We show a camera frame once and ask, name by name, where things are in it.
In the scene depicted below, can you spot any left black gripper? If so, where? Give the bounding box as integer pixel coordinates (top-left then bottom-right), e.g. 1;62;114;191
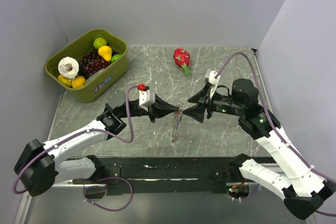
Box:
119;93;179;123

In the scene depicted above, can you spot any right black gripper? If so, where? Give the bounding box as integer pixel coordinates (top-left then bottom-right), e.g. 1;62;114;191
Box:
182;83;245;123

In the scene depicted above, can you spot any metal key organizer disc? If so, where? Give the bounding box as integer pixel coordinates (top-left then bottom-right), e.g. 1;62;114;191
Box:
171;102;183;143

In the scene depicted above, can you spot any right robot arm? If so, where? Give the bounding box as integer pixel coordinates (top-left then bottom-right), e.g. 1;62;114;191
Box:
183;79;335;220

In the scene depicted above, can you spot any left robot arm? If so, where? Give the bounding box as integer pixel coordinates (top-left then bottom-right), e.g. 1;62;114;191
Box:
13;90;179;197

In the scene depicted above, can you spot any red dragon fruit toy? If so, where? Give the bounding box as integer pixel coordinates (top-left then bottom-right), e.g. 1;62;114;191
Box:
173;48;191;77

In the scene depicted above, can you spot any olive green plastic bin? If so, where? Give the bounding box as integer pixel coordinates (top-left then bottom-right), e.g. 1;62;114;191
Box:
45;29;128;103

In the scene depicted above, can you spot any small green lime toy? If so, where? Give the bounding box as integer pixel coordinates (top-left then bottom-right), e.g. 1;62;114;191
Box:
111;54;122;63

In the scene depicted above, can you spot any yellow pear toy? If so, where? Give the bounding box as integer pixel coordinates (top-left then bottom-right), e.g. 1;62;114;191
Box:
98;46;113;62

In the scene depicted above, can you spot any purple grapes toy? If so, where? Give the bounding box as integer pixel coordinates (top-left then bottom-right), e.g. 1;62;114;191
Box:
79;49;110;79

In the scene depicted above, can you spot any yellow lemon toy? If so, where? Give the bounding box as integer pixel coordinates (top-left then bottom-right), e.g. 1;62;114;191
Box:
71;76;86;89
57;74;71;88

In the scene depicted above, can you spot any green apple toy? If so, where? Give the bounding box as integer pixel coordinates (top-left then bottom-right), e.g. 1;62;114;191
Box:
93;37;107;49

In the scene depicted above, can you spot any white tape roll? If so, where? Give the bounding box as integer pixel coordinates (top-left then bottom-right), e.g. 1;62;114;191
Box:
58;57;79;81

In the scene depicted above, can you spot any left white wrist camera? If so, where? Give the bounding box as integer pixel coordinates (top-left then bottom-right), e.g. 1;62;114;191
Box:
137;83;155;109

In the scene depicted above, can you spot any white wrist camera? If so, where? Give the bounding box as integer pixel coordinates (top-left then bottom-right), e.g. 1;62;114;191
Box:
205;69;220;99
137;83;155;109

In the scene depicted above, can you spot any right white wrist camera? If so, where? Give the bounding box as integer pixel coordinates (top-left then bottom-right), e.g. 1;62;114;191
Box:
205;69;220;99

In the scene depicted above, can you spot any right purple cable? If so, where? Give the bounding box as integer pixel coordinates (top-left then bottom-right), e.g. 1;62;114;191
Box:
215;52;336;217

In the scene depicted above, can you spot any purple cable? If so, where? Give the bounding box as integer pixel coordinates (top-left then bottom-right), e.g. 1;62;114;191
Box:
12;84;140;211
215;52;336;217

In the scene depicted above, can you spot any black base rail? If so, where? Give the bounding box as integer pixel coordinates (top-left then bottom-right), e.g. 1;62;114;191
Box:
70;155;274;198

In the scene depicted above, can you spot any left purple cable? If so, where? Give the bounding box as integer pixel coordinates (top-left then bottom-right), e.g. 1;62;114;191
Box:
12;84;140;211

